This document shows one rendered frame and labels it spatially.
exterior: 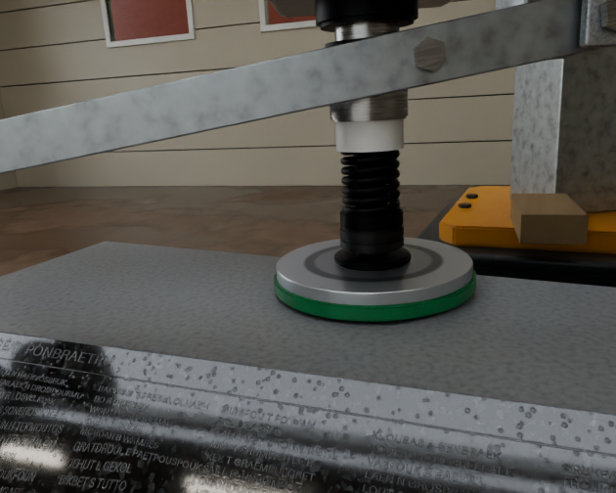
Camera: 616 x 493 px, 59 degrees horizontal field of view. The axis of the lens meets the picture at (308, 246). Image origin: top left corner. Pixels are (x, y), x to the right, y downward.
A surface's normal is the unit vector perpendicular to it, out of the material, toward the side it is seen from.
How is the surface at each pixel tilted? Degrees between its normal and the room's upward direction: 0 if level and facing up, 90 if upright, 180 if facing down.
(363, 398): 45
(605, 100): 90
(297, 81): 90
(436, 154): 90
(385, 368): 0
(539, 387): 0
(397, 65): 90
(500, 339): 0
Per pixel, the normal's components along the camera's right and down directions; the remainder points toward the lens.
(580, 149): 0.11, 0.25
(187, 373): -0.29, -0.50
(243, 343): -0.05, -0.97
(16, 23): -0.32, 0.26
